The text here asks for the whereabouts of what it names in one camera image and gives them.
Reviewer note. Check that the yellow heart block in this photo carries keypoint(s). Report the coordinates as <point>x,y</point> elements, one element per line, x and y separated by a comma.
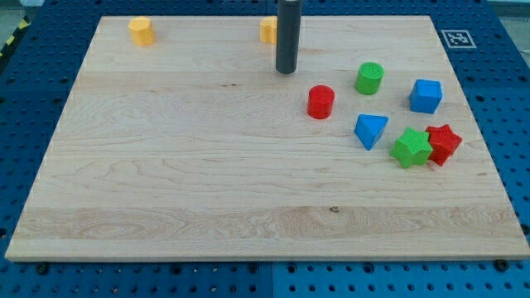
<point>268,30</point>

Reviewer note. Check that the yellow hexagon block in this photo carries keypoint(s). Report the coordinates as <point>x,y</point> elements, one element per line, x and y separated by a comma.
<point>141,31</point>

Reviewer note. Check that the light wooden board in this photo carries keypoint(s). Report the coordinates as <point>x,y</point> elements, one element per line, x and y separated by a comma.
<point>196,149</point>

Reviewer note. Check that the red cylinder block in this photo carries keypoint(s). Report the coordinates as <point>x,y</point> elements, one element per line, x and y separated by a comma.
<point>320,101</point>

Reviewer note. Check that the blue triangle block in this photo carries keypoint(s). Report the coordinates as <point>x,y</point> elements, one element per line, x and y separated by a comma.
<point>369,129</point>

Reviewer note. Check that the green cylinder block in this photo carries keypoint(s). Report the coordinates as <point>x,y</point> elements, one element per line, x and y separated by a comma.
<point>370,76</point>

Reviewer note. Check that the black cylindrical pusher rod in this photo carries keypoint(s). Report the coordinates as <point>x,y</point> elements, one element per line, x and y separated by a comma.
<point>288,33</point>

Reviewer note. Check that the green star block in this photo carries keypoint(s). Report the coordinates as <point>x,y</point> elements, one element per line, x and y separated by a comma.
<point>412,148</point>

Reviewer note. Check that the blue cube block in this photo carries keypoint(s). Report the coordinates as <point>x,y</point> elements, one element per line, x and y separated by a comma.
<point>425,96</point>

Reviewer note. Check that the red star block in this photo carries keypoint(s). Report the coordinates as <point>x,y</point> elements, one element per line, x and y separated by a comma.
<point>444,143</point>

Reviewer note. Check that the white fiducial marker tag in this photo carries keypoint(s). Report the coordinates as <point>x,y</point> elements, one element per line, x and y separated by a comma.
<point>458,39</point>

